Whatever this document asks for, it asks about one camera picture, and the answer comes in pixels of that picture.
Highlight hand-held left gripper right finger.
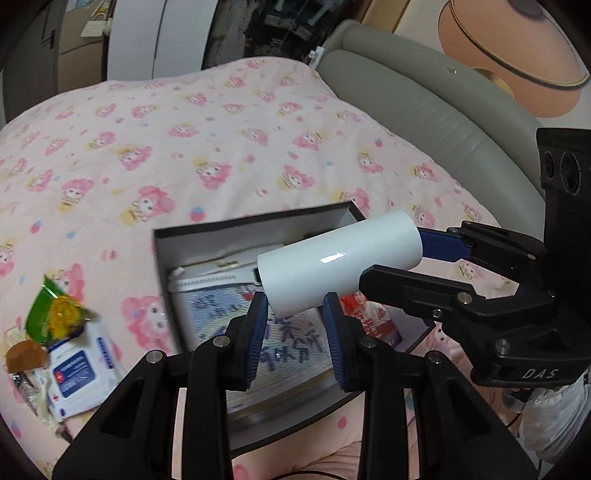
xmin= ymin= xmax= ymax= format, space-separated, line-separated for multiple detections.
xmin=323 ymin=292 xmax=539 ymax=480

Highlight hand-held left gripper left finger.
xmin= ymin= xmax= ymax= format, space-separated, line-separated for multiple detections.
xmin=52 ymin=291 xmax=269 ymax=480

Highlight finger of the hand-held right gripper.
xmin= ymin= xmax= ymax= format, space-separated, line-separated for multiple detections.
xmin=359 ymin=264 xmax=571 ymax=352
xmin=416 ymin=220 xmax=555 ymax=289

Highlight illustrated comic booklet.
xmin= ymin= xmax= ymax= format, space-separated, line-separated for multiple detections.
xmin=182 ymin=284 xmax=402 ymax=402

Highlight white paper roll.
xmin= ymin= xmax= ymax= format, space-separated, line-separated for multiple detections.
xmin=256 ymin=211 xmax=423 ymax=319

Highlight black cardboard box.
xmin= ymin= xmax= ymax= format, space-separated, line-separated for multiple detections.
xmin=152 ymin=199 xmax=437 ymax=450

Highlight person's right forearm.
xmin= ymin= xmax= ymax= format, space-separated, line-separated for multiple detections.
xmin=519 ymin=369 xmax=591 ymax=464

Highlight white flat package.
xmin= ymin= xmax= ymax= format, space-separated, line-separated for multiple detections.
xmin=167 ymin=268 xmax=257 ymax=296

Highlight grey padded headboard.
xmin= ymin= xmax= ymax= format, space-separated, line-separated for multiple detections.
xmin=316 ymin=19 xmax=546 ymax=232

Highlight blue white wipes packet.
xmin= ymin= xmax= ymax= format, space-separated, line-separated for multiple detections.
xmin=46 ymin=318 xmax=122 ymax=418

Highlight pink printed blanket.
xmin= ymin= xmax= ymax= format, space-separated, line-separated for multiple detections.
xmin=0 ymin=58 xmax=546 ymax=480

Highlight green yellow snack packet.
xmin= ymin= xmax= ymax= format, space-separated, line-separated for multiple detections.
xmin=25 ymin=273 xmax=100 ymax=344

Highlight clear plastic wrapper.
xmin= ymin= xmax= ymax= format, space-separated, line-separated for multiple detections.
xmin=11 ymin=369 xmax=61 ymax=424

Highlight brown snack cake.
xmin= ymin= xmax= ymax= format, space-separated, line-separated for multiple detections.
xmin=6 ymin=339 xmax=48 ymax=374

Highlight dark glass wardrobe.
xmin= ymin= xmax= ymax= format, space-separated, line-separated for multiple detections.
xmin=203 ymin=0 xmax=370 ymax=70

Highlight white wardrobe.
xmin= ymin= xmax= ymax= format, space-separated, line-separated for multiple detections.
xmin=107 ymin=0 xmax=218 ymax=84

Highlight tan cardboard box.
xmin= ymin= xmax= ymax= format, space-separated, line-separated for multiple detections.
xmin=54 ymin=34 xmax=110 ymax=90
xmin=58 ymin=0 xmax=114 ymax=49

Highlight grey door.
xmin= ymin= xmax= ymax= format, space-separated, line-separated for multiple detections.
xmin=2 ymin=0 xmax=61 ymax=121

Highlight gold wall ring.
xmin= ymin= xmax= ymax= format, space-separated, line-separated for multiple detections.
xmin=445 ymin=0 xmax=591 ymax=88

